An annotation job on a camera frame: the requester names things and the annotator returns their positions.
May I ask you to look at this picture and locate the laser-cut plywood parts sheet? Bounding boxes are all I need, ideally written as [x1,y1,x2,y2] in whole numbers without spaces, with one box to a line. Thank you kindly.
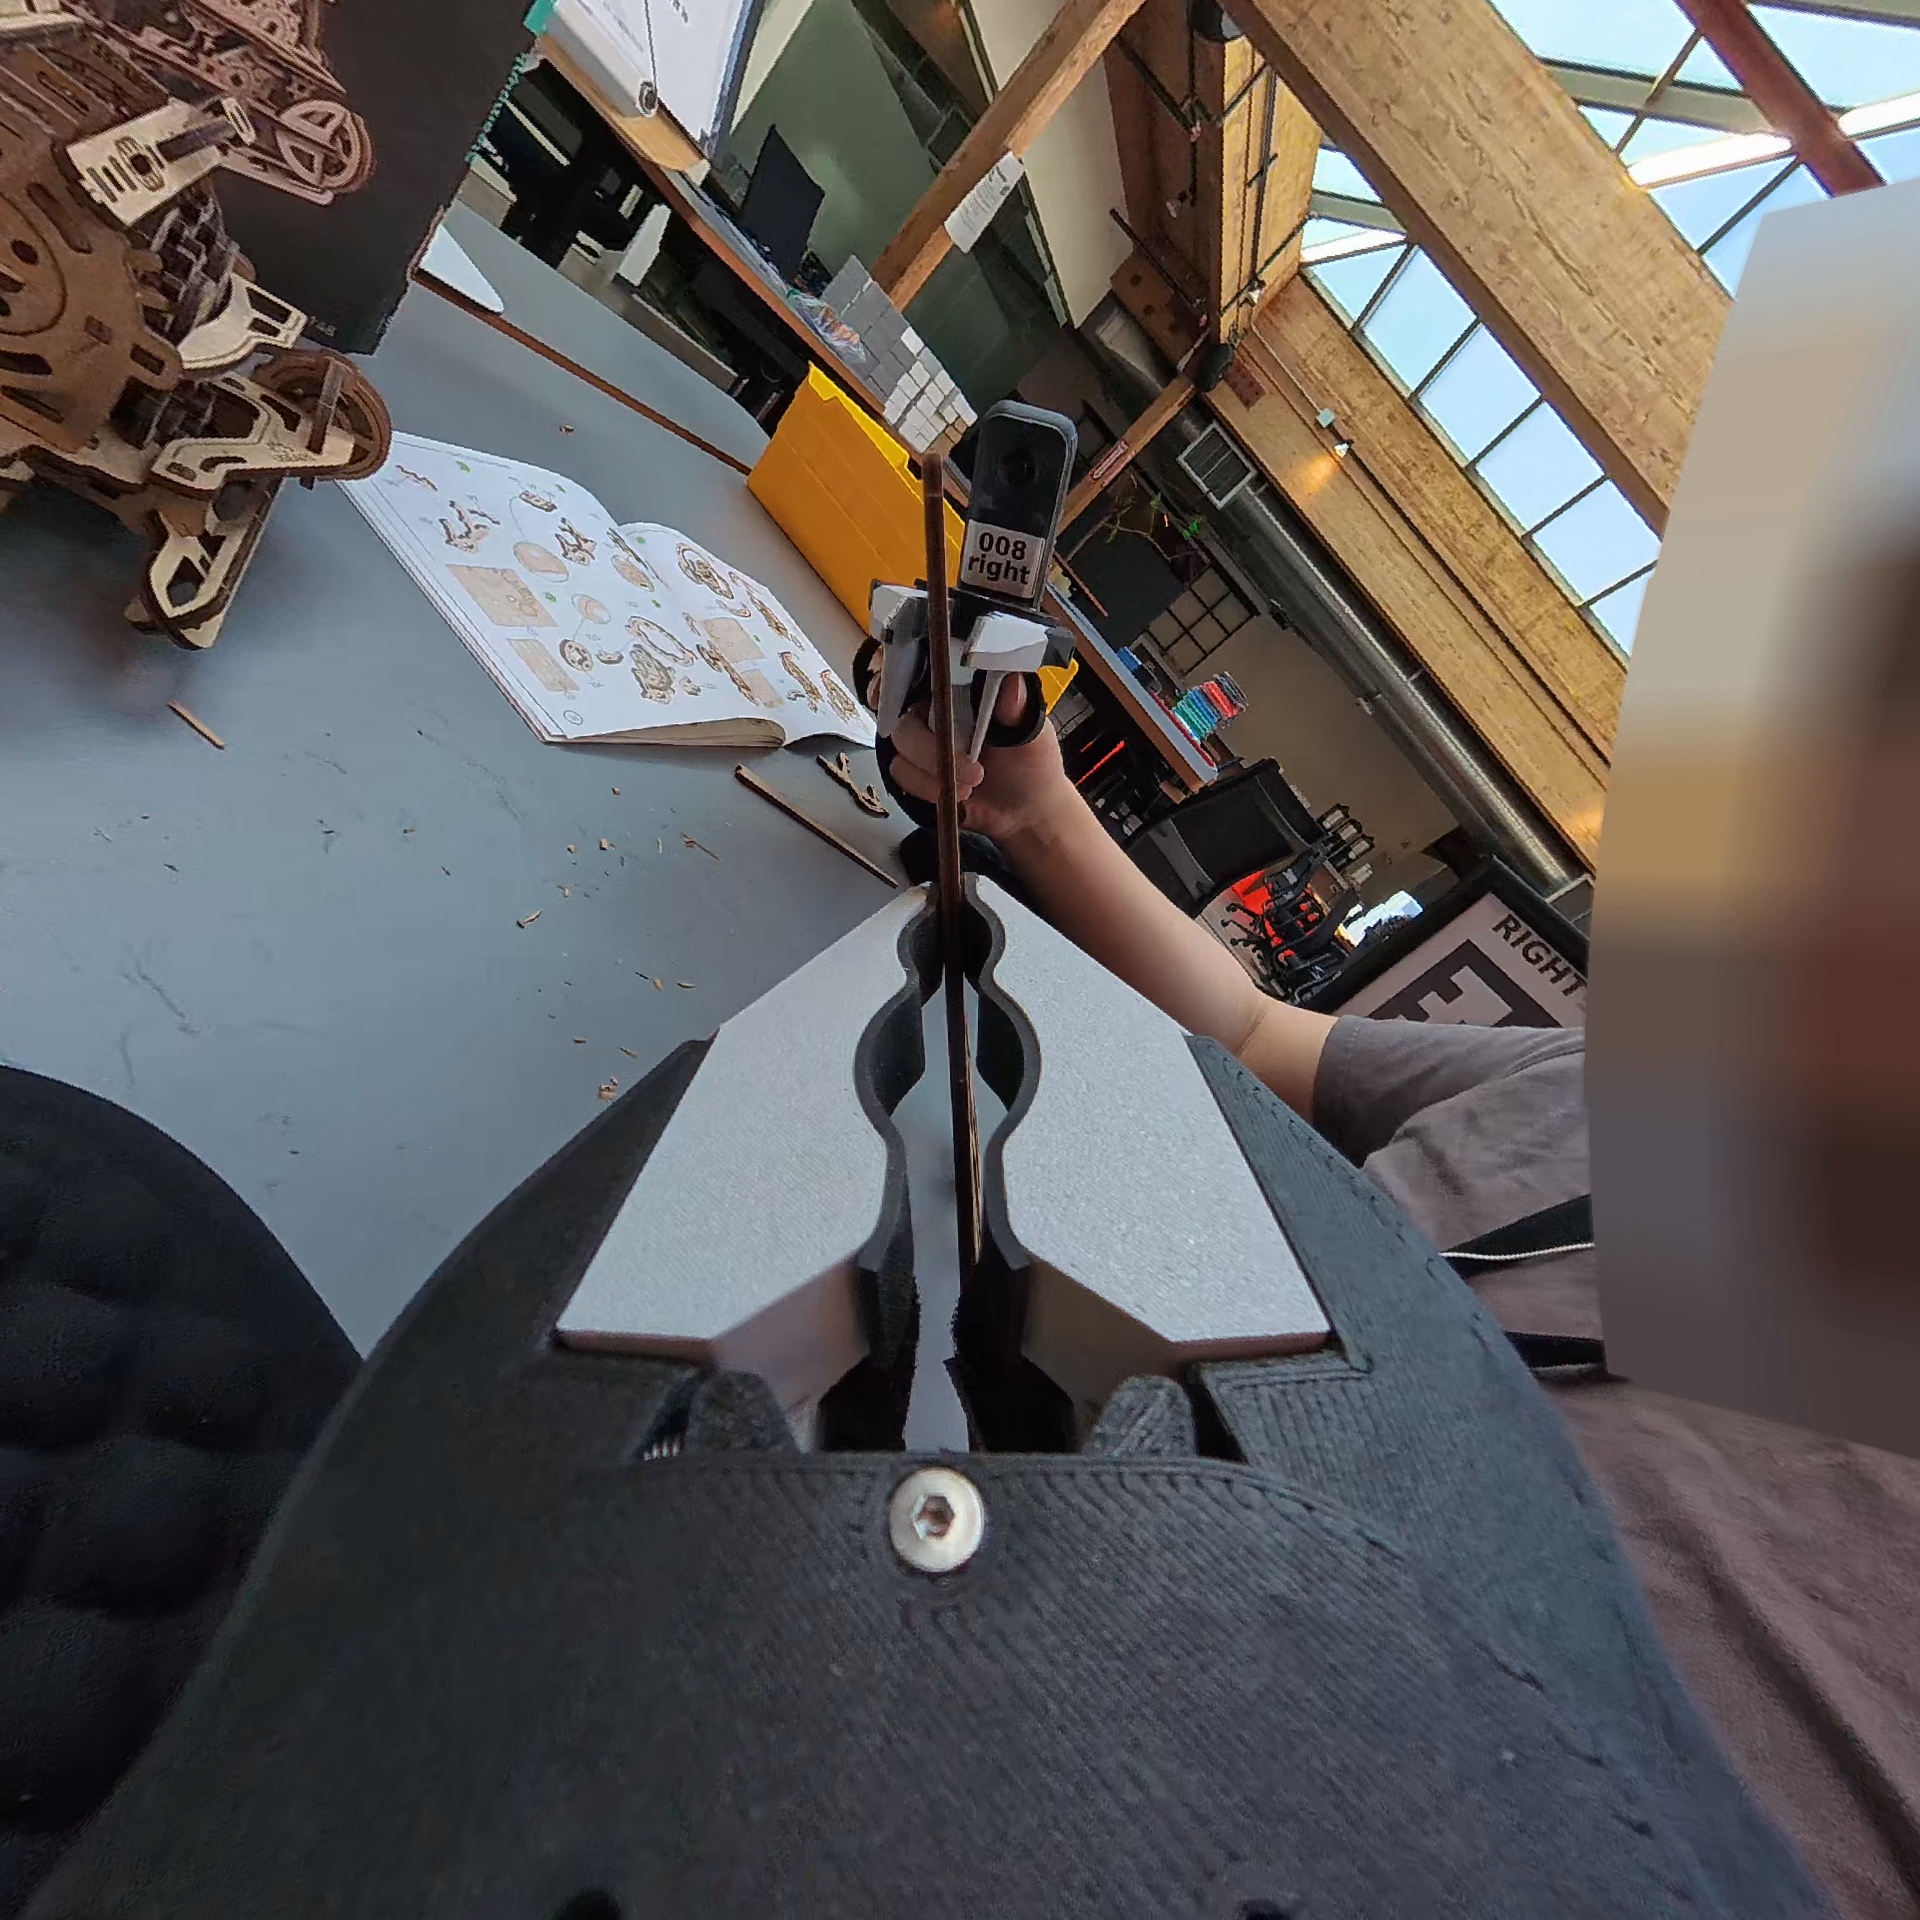
[917,452,986,1270]

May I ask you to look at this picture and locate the white paper sign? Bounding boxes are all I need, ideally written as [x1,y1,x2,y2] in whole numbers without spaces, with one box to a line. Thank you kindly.
[944,146,1029,253]

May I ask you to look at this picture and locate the black office chair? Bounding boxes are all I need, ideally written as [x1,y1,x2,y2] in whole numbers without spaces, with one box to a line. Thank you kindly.
[1127,758,1333,922]

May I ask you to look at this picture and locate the black shoulder strap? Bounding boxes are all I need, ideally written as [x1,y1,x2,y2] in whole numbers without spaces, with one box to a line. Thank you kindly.
[1438,1197,1611,1376]

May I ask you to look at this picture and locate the assembled wooden mechanical model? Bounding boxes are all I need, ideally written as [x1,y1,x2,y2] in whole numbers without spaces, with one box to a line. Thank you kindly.
[0,0,395,649]

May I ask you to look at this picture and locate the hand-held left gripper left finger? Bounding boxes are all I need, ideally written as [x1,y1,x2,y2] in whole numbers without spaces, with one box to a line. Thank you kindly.
[554,882,964,1455]

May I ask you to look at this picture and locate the stack of grey blocks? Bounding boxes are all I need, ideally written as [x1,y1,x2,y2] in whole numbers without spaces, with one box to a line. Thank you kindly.
[822,253,980,431]

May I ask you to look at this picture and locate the person's right hand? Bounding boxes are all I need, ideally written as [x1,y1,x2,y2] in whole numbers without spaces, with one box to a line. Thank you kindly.
[885,675,1071,847]

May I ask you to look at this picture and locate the yellow plastic bin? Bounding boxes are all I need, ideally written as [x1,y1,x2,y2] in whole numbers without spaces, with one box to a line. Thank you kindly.
[746,363,1083,709]

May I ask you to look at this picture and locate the open instruction booklet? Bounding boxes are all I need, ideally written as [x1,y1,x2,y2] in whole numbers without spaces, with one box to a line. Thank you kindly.
[339,431,883,751]

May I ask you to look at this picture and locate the background work desk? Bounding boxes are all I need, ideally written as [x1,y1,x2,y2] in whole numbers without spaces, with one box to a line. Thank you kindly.
[528,29,1220,793]

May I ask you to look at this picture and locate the black monitor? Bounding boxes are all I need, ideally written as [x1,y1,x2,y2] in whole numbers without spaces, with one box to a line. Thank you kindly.
[738,129,829,280]

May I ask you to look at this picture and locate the silver ventilation duct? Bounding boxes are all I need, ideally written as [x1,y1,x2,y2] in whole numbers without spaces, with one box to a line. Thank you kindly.
[1193,435,1588,893]

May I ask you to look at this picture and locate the black and white tag board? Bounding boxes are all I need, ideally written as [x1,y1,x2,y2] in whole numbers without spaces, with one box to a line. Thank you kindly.
[1318,864,1593,1040]

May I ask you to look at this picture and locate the white vent grille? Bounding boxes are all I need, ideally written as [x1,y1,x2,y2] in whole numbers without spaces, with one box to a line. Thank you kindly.
[1176,424,1262,513]

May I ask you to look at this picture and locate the black box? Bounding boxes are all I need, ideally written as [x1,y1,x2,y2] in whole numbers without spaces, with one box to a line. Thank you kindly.
[223,0,535,357]

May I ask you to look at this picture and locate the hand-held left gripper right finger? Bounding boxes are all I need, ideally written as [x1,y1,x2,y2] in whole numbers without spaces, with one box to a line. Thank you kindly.
[967,876,1340,1446]

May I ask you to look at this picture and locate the long thin wooden strip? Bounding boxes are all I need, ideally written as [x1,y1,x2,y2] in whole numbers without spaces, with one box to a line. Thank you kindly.
[731,766,900,888]

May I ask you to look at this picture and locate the person's right forearm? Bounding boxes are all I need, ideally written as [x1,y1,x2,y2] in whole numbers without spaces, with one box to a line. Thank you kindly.
[973,793,1347,1115]

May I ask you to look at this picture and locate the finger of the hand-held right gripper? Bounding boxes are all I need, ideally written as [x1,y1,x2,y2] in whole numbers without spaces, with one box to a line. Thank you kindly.
[871,587,940,737]
[959,611,1051,767]

